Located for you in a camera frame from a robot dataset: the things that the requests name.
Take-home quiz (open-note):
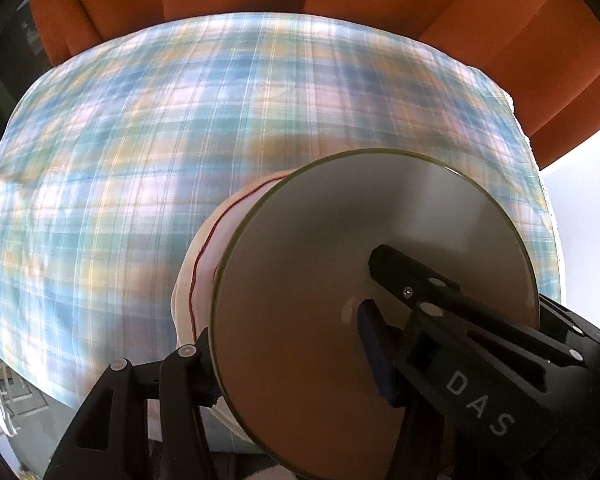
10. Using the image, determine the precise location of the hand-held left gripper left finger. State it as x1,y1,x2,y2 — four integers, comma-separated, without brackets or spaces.
42,327,226,480

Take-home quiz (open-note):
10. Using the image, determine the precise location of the blue floral bowl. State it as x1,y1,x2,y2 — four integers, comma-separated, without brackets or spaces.
211,149,541,478

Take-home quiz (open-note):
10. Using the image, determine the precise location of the dark glass window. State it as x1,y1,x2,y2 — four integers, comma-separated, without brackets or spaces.
0,0,46,141

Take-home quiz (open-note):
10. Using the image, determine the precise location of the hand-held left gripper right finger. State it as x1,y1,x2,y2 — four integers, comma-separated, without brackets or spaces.
357,298,448,480

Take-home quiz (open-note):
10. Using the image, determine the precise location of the red floral plate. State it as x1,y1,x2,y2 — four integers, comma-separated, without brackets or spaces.
172,170,288,351

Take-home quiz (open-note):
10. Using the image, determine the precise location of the plaid tablecloth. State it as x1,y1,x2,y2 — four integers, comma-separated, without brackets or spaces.
0,11,561,453

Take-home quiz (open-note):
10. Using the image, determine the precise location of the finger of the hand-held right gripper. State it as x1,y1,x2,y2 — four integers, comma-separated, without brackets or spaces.
539,294,600,367
368,244,588,381

